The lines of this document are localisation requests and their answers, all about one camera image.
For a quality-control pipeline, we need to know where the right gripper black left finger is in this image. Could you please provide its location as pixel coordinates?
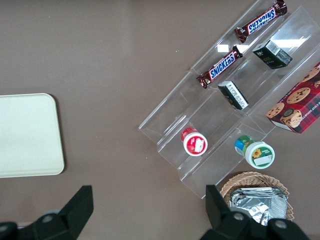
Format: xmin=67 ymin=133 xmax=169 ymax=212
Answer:
xmin=17 ymin=185 xmax=94 ymax=240

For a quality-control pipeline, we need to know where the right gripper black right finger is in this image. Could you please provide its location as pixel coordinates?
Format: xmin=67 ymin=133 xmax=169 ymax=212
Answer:
xmin=201 ymin=184 xmax=270 ymax=240

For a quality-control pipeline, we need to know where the light wicker basket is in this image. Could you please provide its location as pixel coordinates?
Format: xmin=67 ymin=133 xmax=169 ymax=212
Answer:
xmin=219 ymin=171 xmax=295 ymax=224

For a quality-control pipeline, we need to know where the cream plastic tray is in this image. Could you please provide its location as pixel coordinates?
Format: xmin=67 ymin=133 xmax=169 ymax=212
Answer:
xmin=0 ymin=93 xmax=65 ymax=179

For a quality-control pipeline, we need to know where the stack of foil trays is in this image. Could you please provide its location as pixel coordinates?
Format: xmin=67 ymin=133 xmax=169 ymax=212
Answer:
xmin=228 ymin=186 xmax=289 ymax=226

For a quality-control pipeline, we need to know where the green sunflower jar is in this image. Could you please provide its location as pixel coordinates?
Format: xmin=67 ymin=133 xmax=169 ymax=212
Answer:
xmin=234 ymin=135 xmax=276 ymax=170

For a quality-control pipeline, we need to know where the red lidded jar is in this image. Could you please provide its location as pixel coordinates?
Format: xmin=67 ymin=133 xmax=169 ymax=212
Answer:
xmin=180 ymin=126 xmax=209 ymax=157

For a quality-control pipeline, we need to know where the clear acrylic stepped stand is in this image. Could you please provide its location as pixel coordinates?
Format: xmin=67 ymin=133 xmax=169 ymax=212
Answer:
xmin=138 ymin=0 xmax=320 ymax=200

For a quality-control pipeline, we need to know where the small dark green box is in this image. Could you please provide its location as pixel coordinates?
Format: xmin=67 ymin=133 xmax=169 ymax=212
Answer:
xmin=252 ymin=39 xmax=293 ymax=70
xmin=217 ymin=80 xmax=250 ymax=111

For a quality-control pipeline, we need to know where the red tartan cookie box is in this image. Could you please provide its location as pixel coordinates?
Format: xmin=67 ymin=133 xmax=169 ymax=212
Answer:
xmin=265 ymin=62 xmax=320 ymax=135

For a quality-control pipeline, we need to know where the Snickers chocolate bar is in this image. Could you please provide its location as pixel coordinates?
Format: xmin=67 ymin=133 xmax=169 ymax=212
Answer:
xmin=196 ymin=45 xmax=244 ymax=90
xmin=234 ymin=0 xmax=288 ymax=44

